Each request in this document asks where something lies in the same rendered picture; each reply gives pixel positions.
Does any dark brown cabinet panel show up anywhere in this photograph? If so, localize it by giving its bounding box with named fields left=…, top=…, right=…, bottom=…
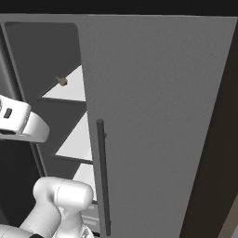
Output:
left=178, top=29, right=238, bottom=238

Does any small brown garlic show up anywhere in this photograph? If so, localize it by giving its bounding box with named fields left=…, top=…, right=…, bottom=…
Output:
left=56, top=75, right=69, bottom=87

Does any white fridge shelf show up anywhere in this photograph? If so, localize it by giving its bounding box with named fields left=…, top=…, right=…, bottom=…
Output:
left=41, top=63, right=87, bottom=103
left=54, top=110, right=94, bottom=163
left=72, top=163, right=99, bottom=203

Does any grey fridge door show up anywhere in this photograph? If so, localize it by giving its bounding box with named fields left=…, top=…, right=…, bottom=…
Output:
left=76, top=14, right=238, bottom=238

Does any pale grey fridge drawer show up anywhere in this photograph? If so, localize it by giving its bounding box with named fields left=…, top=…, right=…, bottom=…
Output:
left=81, top=203, right=102, bottom=234

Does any dark grey door handle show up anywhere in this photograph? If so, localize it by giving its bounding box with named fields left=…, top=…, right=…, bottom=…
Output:
left=96, top=118, right=112, bottom=237

